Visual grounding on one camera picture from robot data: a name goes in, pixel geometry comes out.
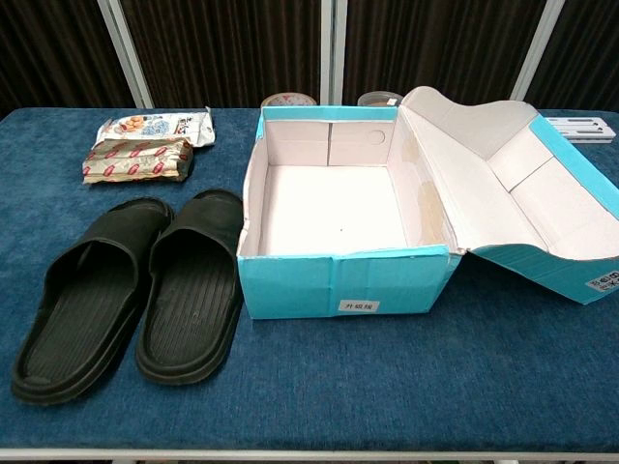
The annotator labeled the white metal folding stand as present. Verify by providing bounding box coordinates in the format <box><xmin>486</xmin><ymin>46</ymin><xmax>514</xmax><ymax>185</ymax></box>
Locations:
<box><xmin>544</xmin><ymin>115</ymin><xmax>611</xmax><ymax>144</ymax></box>

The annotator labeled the dark pleated curtain panel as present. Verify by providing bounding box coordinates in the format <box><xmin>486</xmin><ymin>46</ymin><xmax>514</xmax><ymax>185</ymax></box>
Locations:
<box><xmin>120</xmin><ymin>0</ymin><xmax>323</xmax><ymax>108</ymax></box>
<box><xmin>0</xmin><ymin>0</ymin><xmax>141</xmax><ymax>117</ymax></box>
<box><xmin>525</xmin><ymin>0</ymin><xmax>619</xmax><ymax>117</ymax></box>
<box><xmin>342</xmin><ymin>0</ymin><xmax>547</xmax><ymax>105</ymax></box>

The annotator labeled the light blue shoe box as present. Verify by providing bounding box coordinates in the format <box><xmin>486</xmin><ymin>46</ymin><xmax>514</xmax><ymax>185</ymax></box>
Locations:
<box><xmin>235</xmin><ymin>85</ymin><xmax>619</xmax><ymax>321</ymax></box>

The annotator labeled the black rubber slipper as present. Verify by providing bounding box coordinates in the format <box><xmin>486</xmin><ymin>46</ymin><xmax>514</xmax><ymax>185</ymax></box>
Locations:
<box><xmin>134</xmin><ymin>188</ymin><xmax>245</xmax><ymax>387</ymax></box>
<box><xmin>10</xmin><ymin>196</ymin><xmax>175</xmax><ymax>406</ymax></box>

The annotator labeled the white cookie snack bag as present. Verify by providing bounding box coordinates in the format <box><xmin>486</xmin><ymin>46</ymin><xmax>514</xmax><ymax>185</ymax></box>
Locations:
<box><xmin>94</xmin><ymin>105</ymin><xmax>215</xmax><ymax>146</ymax></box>

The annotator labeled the brown packing tape roll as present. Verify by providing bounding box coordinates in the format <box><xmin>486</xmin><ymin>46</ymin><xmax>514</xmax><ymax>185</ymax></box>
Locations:
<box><xmin>357</xmin><ymin>91</ymin><xmax>405</xmax><ymax>107</ymax></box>

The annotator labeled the gold red snack package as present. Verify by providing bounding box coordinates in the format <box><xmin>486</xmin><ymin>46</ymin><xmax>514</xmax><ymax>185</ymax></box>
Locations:
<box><xmin>81</xmin><ymin>137</ymin><xmax>194</xmax><ymax>186</ymax></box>

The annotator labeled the white aluminium partition post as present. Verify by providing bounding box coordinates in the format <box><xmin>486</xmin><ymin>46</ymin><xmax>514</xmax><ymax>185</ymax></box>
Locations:
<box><xmin>511</xmin><ymin>0</ymin><xmax>566</xmax><ymax>102</ymax></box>
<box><xmin>96</xmin><ymin>0</ymin><xmax>155</xmax><ymax>109</ymax></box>
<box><xmin>320</xmin><ymin>0</ymin><xmax>348</xmax><ymax>105</ymax></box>

